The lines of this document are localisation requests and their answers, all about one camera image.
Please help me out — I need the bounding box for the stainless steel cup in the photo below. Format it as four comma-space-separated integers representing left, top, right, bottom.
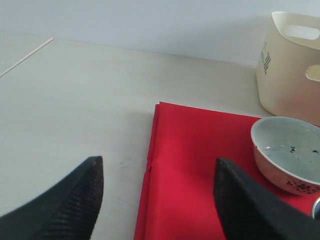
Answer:
311, 197, 320, 220

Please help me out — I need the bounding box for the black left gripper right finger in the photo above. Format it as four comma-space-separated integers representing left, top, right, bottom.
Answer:
213, 158, 320, 240

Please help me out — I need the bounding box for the white ceramic bowl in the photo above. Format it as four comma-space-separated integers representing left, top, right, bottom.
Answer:
250, 116, 320, 196

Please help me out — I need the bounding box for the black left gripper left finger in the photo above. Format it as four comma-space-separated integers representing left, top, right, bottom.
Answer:
0, 156, 104, 240

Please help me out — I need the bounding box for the red tablecloth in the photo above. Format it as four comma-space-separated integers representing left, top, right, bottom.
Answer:
134, 102, 317, 240

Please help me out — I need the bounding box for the cream plastic storage bin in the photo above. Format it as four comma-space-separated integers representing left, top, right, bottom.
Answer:
256, 11, 320, 126

